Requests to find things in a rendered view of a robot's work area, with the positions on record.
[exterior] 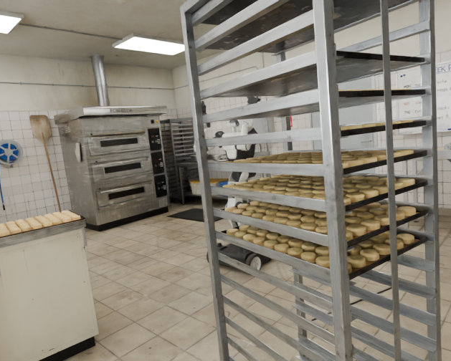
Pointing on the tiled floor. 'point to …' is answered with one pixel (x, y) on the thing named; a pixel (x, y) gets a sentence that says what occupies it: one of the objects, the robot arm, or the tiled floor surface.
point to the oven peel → (39, 125)
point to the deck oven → (115, 163)
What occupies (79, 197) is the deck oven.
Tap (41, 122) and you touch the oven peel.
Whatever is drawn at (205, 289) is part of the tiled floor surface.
